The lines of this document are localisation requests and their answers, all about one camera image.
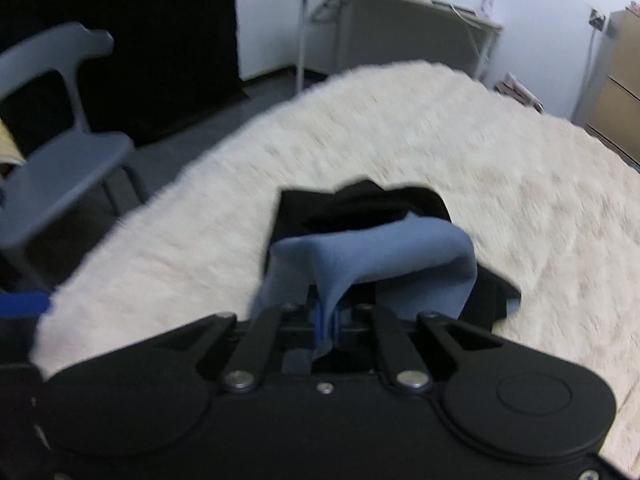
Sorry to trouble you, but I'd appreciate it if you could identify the black and blue garment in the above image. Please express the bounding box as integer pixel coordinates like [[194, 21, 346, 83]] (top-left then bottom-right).
[[250, 180, 522, 356]]

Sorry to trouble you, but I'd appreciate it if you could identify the grey folding table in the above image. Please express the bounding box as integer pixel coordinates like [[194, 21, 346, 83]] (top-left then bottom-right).
[[295, 0, 503, 92]]

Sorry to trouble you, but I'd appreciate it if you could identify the cream fluffy blanket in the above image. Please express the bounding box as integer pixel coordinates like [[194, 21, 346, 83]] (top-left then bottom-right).
[[32, 62, 639, 474]]

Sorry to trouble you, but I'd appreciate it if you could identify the grey plastic chair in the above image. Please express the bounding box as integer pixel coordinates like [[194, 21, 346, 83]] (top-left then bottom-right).
[[1, 23, 149, 292]]

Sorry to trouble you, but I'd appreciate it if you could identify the clear plastic bottle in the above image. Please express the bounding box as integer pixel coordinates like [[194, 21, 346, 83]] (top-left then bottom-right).
[[478, 0, 496, 20]]

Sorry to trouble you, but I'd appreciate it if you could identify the gold mini fridge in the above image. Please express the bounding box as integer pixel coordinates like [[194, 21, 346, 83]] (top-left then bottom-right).
[[573, 8, 639, 167]]

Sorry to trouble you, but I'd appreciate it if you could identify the wall power socket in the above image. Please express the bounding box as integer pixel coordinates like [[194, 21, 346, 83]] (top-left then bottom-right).
[[588, 8, 606, 32]]

